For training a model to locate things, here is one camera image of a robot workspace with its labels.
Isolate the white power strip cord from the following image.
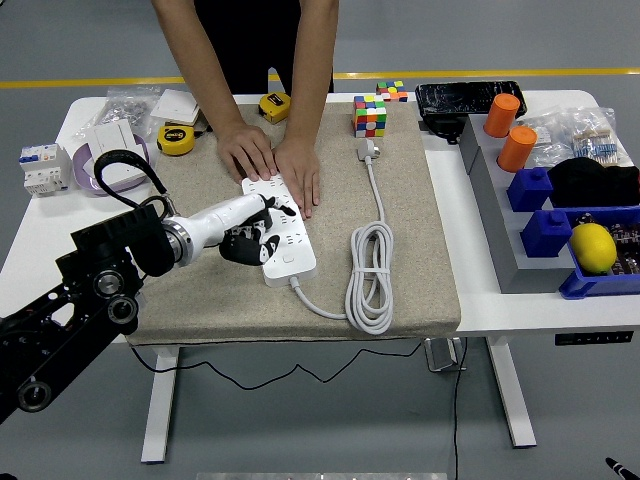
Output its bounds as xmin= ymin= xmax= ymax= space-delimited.
xmin=288 ymin=138 xmax=397 ymax=336

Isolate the white wall socket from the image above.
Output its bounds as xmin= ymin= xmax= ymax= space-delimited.
xmin=99 ymin=147 xmax=151 ymax=187

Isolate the black plastic tray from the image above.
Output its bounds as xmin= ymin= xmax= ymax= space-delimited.
xmin=414 ymin=80 xmax=529 ymax=121

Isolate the black box device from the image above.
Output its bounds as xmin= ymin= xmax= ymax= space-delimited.
xmin=422 ymin=114 xmax=471 ymax=146

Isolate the small colourful puzzle cube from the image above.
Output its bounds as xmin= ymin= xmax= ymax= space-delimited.
xmin=375 ymin=80 xmax=409 ymax=104

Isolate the person's right hand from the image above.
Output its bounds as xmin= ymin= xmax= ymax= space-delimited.
xmin=215 ymin=121 xmax=279 ymax=184

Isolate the large colourful puzzle cube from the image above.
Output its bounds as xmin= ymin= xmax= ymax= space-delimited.
xmin=352 ymin=94 xmax=389 ymax=139

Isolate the silver box under table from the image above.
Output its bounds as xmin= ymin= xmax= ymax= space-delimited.
xmin=423 ymin=337 xmax=467 ymax=372

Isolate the clear bag of white parts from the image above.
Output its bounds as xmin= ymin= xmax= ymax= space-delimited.
xmin=519 ymin=112 xmax=576 ymax=169

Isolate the orange cylinder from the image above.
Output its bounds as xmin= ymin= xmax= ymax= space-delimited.
xmin=496 ymin=125 xmax=539 ymax=174
xmin=483 ymin=93 xmax=521 ymax=139

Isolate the round yellow-black tape measure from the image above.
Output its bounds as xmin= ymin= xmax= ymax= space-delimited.
xmin=155 ymin=122 xmax=216 ymax=157

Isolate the person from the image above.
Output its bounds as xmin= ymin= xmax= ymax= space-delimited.
xmin=192 ymin=0 xmax=335 ymax=97

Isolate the white flat switch plate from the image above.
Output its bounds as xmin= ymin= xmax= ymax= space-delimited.
xmin=149 ymin=88 xmax=201 ymax=126

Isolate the grey stepped block stand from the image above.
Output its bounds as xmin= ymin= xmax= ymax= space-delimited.
xmin=458 ymin=113 xmax=581 ymax=295

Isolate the blue block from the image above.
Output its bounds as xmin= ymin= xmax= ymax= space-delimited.
xmin=520 ymin=209 xmax=574 ymax=260
xmin=507 ymin=167 xmax=555 ymax=214

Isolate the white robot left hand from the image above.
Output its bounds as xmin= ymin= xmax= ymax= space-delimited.
xmin=187 ymin=193 xmax=299 ymax=268

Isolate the black-white robot right hand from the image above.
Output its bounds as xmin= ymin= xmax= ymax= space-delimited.
xmin=604 ymin=457 xmax=632 ymax=480

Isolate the blue plastic bin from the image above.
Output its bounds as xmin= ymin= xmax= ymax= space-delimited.
xmin=558 ymin=204 xmax=640 ymax=301

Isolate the black cloth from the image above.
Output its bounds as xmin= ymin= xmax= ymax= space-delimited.
xmin=547 ymin=157 xmax=640 ymax=210

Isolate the white power strip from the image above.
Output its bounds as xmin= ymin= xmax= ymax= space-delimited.
xmin=241 ymin=172 xmax=319 ymax=289

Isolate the white switch panel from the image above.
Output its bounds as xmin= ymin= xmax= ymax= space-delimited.
xmin=93 ymin=119 xmax=137 ymax=154

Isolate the white circuit breaker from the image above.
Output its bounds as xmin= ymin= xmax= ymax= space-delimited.
xmin=18 ymin=142 xmax=73 ymax=199

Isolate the black plug cord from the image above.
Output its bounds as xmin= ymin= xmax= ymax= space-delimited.
xmin=128 ymin=343 xmax=427 ymax=392

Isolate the square yellow tape measure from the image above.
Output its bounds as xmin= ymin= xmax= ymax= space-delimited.
xmin=258 ymin=91 xmax=293 ymax=124

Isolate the clear bag of metal parts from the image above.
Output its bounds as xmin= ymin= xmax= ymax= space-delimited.
xmin=72 ymin=85 xmax=162 ymax=141

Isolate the person's left hand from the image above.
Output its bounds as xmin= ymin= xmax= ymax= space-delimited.
xmin=273 ymin=134 xmax=322 ymax=220

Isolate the black table control panel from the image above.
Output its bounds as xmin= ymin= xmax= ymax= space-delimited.
xmin=553 ymin=330 xmax=635 ymax=346

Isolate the grey-brown mat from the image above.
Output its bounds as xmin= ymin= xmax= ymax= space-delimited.
xmin=124 ymin=102 xmax=462 ymax=346

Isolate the white table leg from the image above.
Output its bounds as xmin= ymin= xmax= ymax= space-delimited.
xmin=487 ymin=335 xmax=538 ymax=448
xmin=139 ymin=344 xmax=181 ymax=464

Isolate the clear bag of resistors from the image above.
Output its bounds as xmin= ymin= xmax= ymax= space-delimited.
xmin=567 ymin=106 xmax=634 ymax=169

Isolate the yellow lemon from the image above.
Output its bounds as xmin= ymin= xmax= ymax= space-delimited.
xmin=568 ymin=223 xmax=619 ymax=275

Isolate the black hanging cable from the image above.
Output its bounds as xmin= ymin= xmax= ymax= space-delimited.
xmin=451 ymin=338 xmax=469 ymax=480

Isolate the dark circuit board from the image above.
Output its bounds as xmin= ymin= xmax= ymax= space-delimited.
xmin=574 ymin=212 xmax=640 ymax=279

